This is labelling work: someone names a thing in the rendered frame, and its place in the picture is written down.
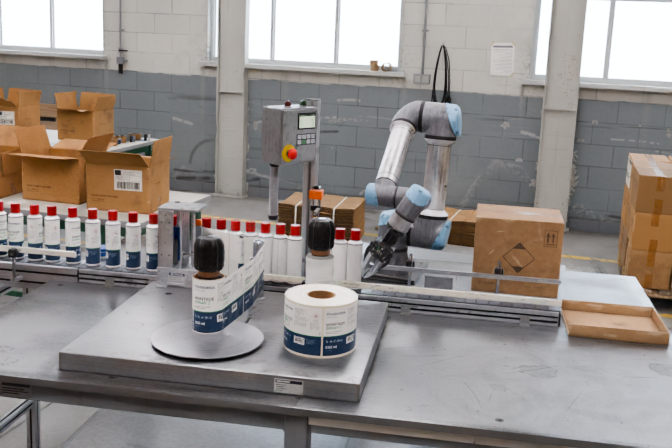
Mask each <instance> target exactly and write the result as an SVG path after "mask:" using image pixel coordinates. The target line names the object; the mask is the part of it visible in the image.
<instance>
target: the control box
mask: <svg viewBox="0 0 672 448"><path fill-rule="evenodd" d="M284 106H285V105H277V106H264V107H263V122H262V162H266V163H270V164H275V165H288V164H297V163H305V162H313V161H314V160H316V140H315V144H310V145H299V146H296V142H297V134H305V133H316V139H317V113H318V109H316V107H313V106H311V107H309V106H307V107H299V105H291V106H292V108H284ZM310 112H316V128H315V129H303V130H298V113H310ZM291 148H294V149H296V150H297V153H298V154H297V157H296V159H294V160H291V159H289V158H288V156H287V154H286V153H287V151H288V150H290V149H291Z"/></svg>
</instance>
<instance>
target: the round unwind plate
mask: <svg viewBox="0 0 672 448"><path fill-rule="evenodd" d="M192 333H193V332H192V319H190V320H183V321H178V322H174V323H171V324H168V325H165V326H163V327H161V328H159V329H158V330H156V331H155V332H154V333H153V334H152V336H151V342H152V344H153V346H154V347H155V348H157V349H158V350H160V351H162V352H164V353H167V354H170V355H173V356H177V357H183V358H191V359H220V358H228V357H234V356H238V355H242V354H245V353H248V352H250V351H253V350H254V349H256V348H258V347H259V346H260V345H261V344H262V342H263V338H264V337H263V334H262V332H261V331H260V330H259V329H257V328H256V327H254V326H252V325H249V324H246V323H243V322H239V321H235V320H234V321H233V322H232V323H231V324H229V325H228V326H227V327H226V328H224V331H223V333H224V338H222V339H221V340H219V341H216V342H199V341H196V340H194V339H193V338H192V337H191V335H192Z"/></svg>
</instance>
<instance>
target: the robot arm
mask: <svg viewBox="0 0 672 448"><path fill-rule="evenodd" d="M461 130H462V116H461V110H460V107H459V106H458V105H455V104H449V103H437V102H426V101H414V102H411V103H409V104H407V105H406V106H404V107H403V108H402V109H400V110H399V111H398V112H397V114H396V115H395V116H394V118H393V120H392V122H391V125H390V132H391V134H390V137H389V140H388V144H387V147H386V150H385V153H384V156H383V159H382V162H381V166H380V169H379V172H378V175H377V178H376V182H375V184H374V183H369V184H368V185H367V186H366V190H365V201H366V203H367V204H369V205H373V206H377V207H378V206H382V207H389V208H396V209H395V210H388V211H384V212H382V213H381V215H380V219H379V223H378V225H379V229H378V237H376V238H375V239H376V240H375V241H374V242H373V241H371V243H370V244H369V245H368V246H367V248H366V250H365V253H364V259H363V263H362V268H361V276H362V277H363V276H364V277H363V278H367V277H370V276H372V275H373V274H375V273H378V274H382V275H387V276H404V275H408V271H396V270H385V269H382V268H384V267H385V266H387V265H394V266H405V267H406V261H407V260H408V259H409V256H408V246H410V247H417V248H424V249H430V250H443V249H444V248H445V246H446V244H447V241H448V238H449V234H450V230H451V224H452V222H451V221H450V220H448V214H447V213H446V212H445V200H446V191H447V181H448V172H449V162H450V153H451V146H452V144H454V143H455V142H456V137H460V136H461V132H462V131H461ZM416 132H419V133H425V136H424V139H425V140H426V141H427V143H428V148H427V157H426V167H425V177H424V186H423V187H421V186H420V185H417V184H413V185H412V186H411V187H410V188H406V187H398V186H397V184H398V180H399V177H400V174H401V170H402V167H403V163H404V160H405V157H406V153H407V150H408V147H409V143H410V140H411V138H413V137H414V136H415V133H416ZM370 262H371V264H374V265H373V266H372V267H371V268H370V270H369V271H367V272H366V270H367V268H368V267H369V265H370ZM365 273H366V274H365Z"/></svg>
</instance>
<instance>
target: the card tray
mask: <svg viewBox="0 0 672 448"><path fill-rule="evenodd" d="M561 311H562V315H563V318H564V322H565V325H566V329H567V332H568V336H573V337H584V338H594V339H605V340H615V341H626V342H637V343H647V344H658V345H668V346H669V340H670V332H669V331H668V329H667V327H666V326H665V324H664V323H663V321H662V319H661V318H660V316H659V315H658V313H657V311H656V310H655V308H654V307H647V306H635V305H624V304H613V303H601V302H590V301H579V300H568V299H562V306H561Z"/></svg>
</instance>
